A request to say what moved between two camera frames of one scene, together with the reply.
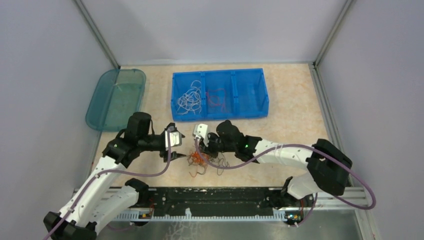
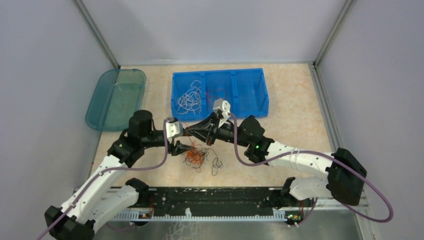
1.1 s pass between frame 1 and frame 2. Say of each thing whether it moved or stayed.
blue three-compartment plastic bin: stayed
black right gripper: moved
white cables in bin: stayed
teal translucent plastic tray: stayed
